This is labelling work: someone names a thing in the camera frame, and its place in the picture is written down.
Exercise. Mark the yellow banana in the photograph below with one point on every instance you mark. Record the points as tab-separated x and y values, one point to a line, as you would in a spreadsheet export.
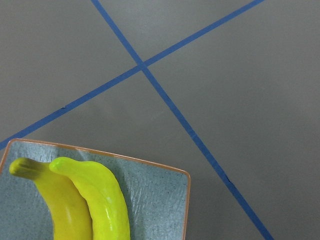
69	211
101	190

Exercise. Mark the yellow banana top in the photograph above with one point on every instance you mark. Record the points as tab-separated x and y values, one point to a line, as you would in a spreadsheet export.
69	211

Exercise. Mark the grey square plate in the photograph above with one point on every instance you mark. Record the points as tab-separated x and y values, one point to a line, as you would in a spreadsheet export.
157	195

